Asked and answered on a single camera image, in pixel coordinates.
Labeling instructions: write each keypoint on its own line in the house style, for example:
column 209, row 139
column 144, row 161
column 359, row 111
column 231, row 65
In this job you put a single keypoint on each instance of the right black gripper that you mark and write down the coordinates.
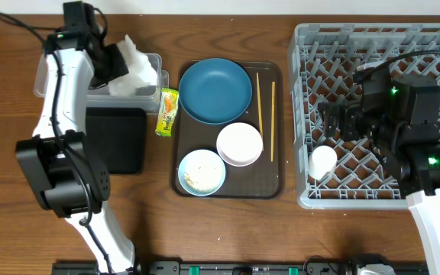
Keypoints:
column 331, row 120

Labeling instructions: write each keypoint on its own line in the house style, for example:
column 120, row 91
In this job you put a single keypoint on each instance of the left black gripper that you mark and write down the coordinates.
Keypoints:
column 114, row 66

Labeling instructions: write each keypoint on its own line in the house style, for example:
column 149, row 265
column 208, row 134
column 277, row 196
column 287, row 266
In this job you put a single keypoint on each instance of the white napkin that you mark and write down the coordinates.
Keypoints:
column 140, row 74

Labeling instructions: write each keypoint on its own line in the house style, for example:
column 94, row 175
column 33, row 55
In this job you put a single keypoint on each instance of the yellow green snack wrapper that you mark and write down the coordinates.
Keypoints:
column 167, row 112

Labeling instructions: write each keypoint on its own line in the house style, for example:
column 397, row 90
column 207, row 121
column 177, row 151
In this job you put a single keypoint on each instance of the light blue bowl with food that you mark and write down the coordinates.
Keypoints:
column 201, row 172

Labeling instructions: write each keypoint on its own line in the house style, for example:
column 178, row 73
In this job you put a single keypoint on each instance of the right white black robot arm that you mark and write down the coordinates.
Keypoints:
column 399, row 117

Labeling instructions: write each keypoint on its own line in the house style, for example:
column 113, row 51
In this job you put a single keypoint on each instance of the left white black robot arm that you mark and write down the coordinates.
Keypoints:
column 65, row 173

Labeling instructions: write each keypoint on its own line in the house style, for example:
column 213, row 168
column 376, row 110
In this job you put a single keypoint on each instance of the grey dishwasher rack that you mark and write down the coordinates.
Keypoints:
column 322, row 60

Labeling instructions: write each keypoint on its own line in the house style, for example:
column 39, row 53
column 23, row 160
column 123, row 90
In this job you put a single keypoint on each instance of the white cup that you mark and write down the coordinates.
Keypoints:
column 322, row 161

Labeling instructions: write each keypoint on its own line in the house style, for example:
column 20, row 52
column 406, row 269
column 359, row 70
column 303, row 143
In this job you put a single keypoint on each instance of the clear plastic bin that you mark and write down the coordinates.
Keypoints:
column 147, row 98

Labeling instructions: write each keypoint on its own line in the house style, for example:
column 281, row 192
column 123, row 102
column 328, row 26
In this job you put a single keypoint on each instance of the black plastic tray bin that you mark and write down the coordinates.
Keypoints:
column 118, row 134

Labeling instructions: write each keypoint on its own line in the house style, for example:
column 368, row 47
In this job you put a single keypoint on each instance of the right wooden chopstick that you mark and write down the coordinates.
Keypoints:
column 272, row 120

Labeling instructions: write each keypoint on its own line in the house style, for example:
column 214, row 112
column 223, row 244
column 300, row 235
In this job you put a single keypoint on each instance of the wooden chopstick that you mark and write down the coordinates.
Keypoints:
column 272, row 120
column 259, row 110

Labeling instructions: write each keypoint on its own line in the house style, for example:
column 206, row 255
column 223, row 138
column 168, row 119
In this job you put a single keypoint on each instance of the left wooden chopstick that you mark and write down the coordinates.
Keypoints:
column 259, row 110

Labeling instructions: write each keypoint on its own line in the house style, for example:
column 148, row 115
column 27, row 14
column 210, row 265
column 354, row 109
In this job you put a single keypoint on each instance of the blue plate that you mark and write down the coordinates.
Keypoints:
column 215, row 91

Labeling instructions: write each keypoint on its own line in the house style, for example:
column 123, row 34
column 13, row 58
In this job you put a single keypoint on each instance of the dark brown serving tray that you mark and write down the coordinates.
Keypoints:
column 260, row 180

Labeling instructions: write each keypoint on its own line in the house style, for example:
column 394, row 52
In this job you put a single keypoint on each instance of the white bowl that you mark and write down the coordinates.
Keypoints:
column 239, row 144

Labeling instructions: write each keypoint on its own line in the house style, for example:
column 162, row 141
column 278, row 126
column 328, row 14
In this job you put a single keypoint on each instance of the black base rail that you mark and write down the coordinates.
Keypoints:
column 315, row 265

